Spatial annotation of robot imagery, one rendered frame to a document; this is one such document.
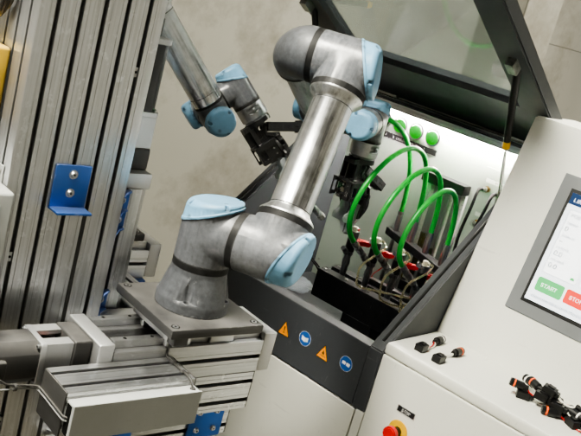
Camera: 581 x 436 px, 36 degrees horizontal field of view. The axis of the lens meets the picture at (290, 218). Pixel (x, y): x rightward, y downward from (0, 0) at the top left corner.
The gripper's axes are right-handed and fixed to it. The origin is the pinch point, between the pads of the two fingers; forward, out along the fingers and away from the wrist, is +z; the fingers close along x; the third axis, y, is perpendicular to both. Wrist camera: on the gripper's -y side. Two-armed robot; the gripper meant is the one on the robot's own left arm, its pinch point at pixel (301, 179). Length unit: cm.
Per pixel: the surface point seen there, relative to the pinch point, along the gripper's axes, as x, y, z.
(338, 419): 30, 29, 49
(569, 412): 68, -10, 61
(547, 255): 45, -32, 39
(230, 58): -178, -37, -31
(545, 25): -220, -210, 45
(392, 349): 42, 11, 37
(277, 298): 12.1, 23.6, 20.4
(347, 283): 5.2, 4.8, 29.9
